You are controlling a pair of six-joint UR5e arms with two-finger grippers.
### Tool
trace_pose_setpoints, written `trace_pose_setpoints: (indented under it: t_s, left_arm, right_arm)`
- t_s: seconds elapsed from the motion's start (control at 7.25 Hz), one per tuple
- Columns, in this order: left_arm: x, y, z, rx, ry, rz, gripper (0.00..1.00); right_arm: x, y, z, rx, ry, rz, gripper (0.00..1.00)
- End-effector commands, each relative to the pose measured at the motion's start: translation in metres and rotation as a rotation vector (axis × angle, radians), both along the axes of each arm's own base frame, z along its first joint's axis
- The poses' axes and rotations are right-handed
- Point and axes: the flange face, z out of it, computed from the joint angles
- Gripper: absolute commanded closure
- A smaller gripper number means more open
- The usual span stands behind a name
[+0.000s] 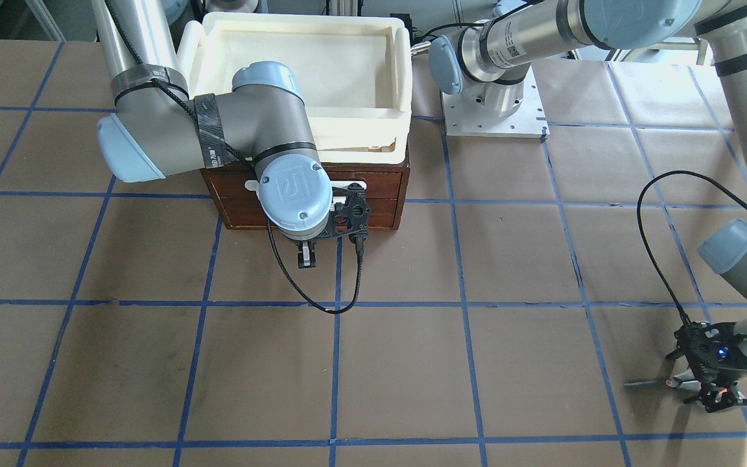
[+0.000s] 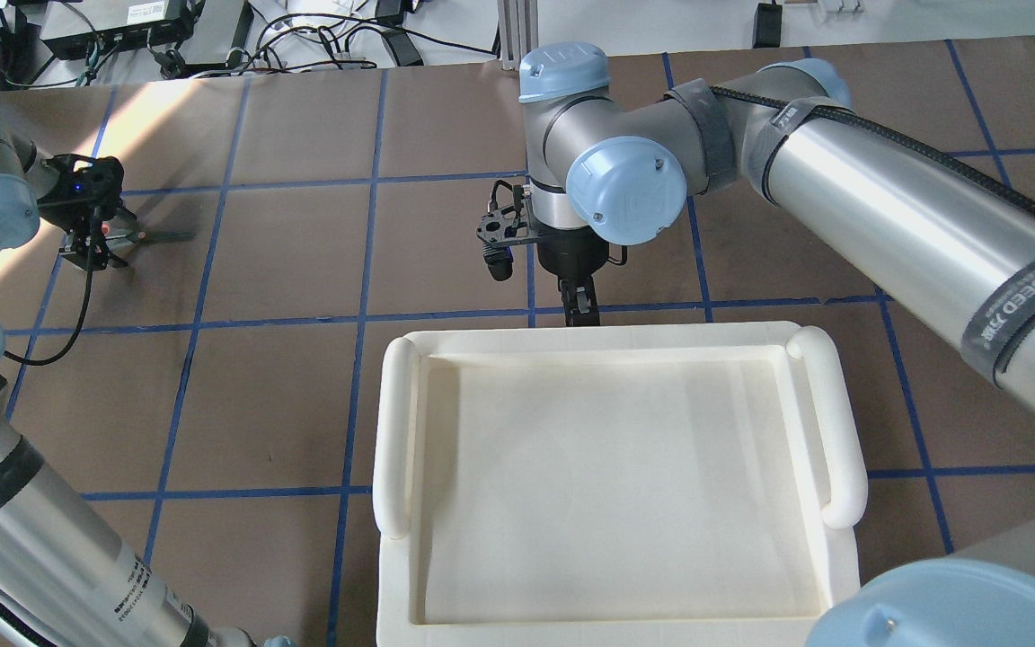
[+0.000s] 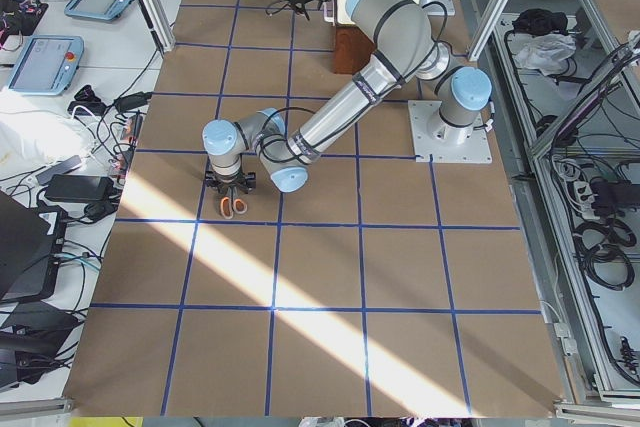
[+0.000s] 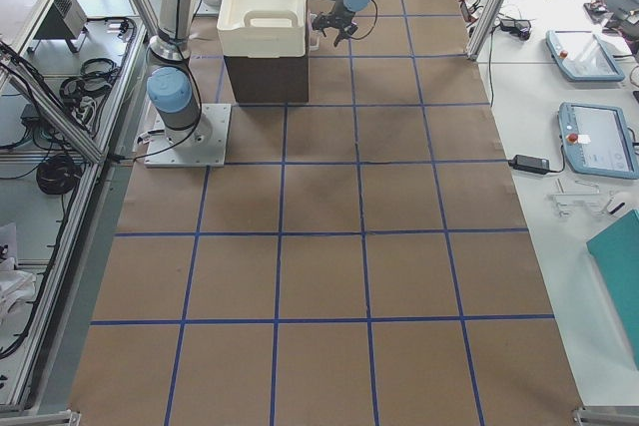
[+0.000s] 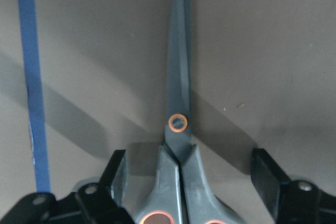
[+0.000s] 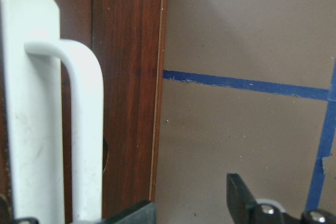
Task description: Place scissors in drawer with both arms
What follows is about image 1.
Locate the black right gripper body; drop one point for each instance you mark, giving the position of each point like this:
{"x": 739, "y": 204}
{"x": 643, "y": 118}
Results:
{"x": 307, "y": 253}

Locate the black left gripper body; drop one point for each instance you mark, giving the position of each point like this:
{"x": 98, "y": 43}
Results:
{"x": 734, "y": 368}

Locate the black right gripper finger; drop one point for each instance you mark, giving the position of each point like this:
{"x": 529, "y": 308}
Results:
{"x": 306, "y": 259}

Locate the grey orange scissors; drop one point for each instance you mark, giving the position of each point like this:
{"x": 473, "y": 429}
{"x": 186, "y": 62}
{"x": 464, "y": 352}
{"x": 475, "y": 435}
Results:
{"x": 655, "y": 383}

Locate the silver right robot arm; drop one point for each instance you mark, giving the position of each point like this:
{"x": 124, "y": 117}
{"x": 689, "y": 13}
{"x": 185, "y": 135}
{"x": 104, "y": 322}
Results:
{"x": 158, "y": 130}

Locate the dark wooden drawer cabinet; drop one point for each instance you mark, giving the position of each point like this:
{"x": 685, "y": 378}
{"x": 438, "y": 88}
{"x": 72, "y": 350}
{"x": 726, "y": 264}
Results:
{"x": 293, "y": 192}

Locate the cream plastic storage box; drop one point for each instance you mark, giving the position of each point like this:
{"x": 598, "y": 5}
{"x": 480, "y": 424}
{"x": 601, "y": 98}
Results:
{"x": 355, "y": 74}

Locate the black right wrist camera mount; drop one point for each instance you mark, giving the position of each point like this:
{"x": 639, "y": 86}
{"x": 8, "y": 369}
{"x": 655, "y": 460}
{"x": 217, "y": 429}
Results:
{"x": 351, "y": 217}

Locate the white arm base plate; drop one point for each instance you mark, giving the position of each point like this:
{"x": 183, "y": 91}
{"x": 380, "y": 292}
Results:
{"x": 510, "y": 107}

